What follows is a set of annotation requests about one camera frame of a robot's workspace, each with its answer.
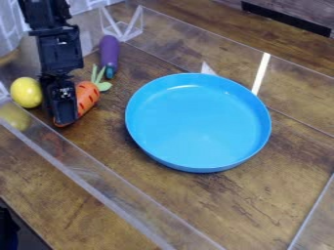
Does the blue round plate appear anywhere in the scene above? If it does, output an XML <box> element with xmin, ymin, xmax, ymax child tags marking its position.
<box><xmin>126</xmin><ymin>73</ymin><xmax>272</xmax><ymax>173</ymax></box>

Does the white patterned curtain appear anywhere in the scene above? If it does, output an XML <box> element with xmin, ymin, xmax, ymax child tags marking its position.
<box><xmin>0</xmin><ymin>0</ymin><xmax>125</xmax><ymax>58</ymax></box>

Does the clear acrylic enclosure wall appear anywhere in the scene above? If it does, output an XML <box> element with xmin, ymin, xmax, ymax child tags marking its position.
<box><xmin>0</xmin><ymin>0</ymin><xmax>334</xmax><ymax>250</ymax></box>

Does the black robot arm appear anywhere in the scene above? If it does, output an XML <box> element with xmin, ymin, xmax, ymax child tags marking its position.
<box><xmin>19</xmin><ymin>0</ymin><xmax>85</xmax><ymax>126</ymax></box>

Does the black bar in background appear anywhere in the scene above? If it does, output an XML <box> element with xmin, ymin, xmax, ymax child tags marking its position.
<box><xmin>242</xmin><ymin>1</ymin><xmax>332</xmax><ymax>37</ymax></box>

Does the yellow toy lemon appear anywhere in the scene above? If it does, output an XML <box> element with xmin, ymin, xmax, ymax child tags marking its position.
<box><xmin>11</xmin><ymin>77</ymin><xmax>42</xmax><ymax>108</ymax></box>

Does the orange toy carrot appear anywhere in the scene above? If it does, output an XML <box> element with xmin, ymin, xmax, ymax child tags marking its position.
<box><xmin>55</xmin><ymin>64</ymin><xmax>113</xmax><ymax>119</ymax></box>

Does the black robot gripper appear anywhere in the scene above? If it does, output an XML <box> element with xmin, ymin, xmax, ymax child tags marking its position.
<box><xmin>28</xmin><ymin>24</ymin><xmax>85</xmax><ymax>126</ymax></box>

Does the purple toy eggplant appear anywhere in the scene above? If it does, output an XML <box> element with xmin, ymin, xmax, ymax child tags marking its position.
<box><xmin>99</xmin><ymin>35</ymin><xmax>121</xmax><ymax>79</ymax></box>

